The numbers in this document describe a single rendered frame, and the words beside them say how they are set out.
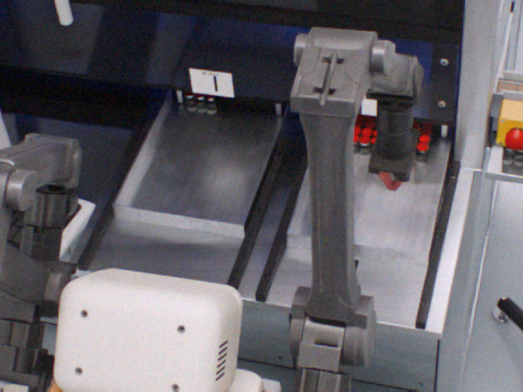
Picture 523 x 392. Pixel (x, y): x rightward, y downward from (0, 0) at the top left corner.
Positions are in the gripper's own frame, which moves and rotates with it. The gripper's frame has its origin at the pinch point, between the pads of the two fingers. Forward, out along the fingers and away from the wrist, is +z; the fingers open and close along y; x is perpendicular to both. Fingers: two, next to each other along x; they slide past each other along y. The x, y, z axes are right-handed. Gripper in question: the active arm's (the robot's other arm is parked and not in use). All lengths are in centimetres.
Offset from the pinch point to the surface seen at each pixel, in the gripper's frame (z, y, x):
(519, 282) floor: 110, 71, -24
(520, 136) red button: 7.4, 23.5, -19.2
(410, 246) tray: 20.1, 4.3, -2.9
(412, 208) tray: 20.4, 13.7, -1.7
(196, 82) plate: 8, 26, 44
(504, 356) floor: 109, 46, -23
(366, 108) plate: 8.3, 26.3, 9.8
